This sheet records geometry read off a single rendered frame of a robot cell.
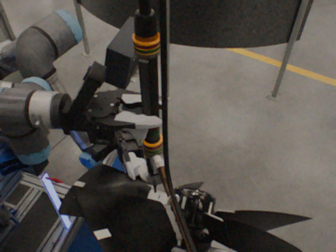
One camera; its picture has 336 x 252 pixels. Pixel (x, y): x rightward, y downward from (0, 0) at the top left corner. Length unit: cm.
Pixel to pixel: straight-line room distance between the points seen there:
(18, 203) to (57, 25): 138
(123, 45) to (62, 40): 37
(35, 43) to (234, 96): 226
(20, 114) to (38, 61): 37
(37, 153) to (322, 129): 251
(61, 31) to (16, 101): 44
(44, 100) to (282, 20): 219
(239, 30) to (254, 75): 85
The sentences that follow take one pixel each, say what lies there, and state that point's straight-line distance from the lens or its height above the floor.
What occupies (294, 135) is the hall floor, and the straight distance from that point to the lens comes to 283.
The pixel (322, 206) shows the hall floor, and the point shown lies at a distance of 250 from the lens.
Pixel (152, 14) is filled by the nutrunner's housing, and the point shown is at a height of 175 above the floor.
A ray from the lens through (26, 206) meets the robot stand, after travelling 218.
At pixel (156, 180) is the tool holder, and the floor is 137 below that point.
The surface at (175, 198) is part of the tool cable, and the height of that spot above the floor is 146.
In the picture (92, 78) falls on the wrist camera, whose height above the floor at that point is 164.
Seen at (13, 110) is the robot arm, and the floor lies 156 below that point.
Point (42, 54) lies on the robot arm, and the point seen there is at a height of 144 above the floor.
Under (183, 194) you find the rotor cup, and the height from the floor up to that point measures 126.
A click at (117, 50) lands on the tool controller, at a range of 134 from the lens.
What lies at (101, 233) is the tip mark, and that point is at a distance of 63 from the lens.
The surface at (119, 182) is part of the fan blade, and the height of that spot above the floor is 118.
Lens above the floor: 199
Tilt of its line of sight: 48 degrees down
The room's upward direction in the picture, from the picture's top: straight up
